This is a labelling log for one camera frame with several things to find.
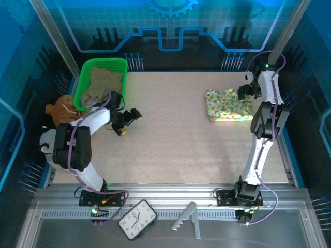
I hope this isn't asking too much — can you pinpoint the lemon print skirt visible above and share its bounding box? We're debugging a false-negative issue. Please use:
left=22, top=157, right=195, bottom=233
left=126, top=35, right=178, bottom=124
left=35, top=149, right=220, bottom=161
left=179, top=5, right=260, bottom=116
left=206, top=88, right=254, bottom=121

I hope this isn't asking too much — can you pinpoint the khaki olive skirt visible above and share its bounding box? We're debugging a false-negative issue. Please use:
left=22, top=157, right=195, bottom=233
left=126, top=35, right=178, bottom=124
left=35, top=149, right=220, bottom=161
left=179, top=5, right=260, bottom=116
left=80, top=66, right=124, bottom=109

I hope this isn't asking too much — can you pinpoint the green plastic basket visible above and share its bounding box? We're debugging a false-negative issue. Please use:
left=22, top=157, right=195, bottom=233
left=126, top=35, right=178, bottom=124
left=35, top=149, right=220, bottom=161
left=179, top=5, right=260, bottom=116
left=74, top=58, right=129, bottom=113

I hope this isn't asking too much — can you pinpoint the brown teddy bear plush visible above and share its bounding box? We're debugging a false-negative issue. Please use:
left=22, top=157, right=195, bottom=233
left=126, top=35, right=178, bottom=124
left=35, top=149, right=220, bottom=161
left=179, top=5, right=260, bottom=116
left=46, top=95, right=81, bottom=127

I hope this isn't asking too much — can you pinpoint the grey white husky plush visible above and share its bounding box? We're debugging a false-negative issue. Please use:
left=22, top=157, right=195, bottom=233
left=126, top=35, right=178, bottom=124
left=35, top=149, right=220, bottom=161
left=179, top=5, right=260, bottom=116
left=39, top=126, right=59, bottom=166

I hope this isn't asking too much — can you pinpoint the small black controller board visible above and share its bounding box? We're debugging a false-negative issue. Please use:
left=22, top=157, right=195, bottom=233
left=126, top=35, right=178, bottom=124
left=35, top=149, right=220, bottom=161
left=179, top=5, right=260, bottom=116
left=89, top=205, right=109, bottom=224

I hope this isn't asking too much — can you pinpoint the black white analogue clock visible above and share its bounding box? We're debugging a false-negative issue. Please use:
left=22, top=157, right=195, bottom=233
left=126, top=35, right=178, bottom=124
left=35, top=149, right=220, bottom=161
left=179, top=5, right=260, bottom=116
left=118, top=199, right=158, bottom=241

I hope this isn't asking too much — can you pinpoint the aluminium frame post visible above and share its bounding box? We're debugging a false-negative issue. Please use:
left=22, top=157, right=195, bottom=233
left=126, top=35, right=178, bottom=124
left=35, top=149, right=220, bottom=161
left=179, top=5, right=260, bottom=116
left=28, top=0, right=81, bottom=80
left=261, top=0, right=312, bottom=78

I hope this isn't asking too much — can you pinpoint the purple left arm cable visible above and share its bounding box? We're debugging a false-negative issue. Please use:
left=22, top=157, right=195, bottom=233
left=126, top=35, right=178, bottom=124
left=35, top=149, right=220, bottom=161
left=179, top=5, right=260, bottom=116
left=67, top=90, right=130, bottom=226

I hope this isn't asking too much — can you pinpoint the aluminium side rail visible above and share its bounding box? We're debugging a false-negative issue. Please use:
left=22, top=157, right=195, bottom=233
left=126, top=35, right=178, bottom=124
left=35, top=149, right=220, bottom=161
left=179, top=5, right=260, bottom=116
left=43, top=165, right=56, bottom=188
left=257, top=71, right=297, bottom=185

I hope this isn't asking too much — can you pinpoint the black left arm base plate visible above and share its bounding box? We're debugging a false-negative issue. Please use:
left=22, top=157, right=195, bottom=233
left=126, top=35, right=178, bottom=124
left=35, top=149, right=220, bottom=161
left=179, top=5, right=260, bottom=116
left=79, top=189, right=127, bottom=207

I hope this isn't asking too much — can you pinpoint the aluminium frame cross rail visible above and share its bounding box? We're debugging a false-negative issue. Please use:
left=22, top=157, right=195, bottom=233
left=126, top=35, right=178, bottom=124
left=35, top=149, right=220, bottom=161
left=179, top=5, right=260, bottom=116
left=32, top=183, right=311, bottom=207

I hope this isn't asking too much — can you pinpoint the slotted grey cable duct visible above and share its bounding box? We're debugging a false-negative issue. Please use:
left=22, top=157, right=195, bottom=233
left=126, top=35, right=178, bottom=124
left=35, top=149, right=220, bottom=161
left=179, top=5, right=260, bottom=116
left=41, top=209, right=241, bottom=220

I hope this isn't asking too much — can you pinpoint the grey metal bracket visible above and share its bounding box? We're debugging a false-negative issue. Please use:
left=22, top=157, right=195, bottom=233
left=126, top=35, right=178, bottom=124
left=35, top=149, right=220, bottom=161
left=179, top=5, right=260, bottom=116
left=170, top=201, right=201, bottom=240

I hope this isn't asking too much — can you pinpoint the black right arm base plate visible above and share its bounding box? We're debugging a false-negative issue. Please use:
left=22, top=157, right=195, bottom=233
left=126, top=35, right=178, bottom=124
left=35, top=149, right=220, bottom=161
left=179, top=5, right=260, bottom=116
left=215, top=190, right=264, bottom=207

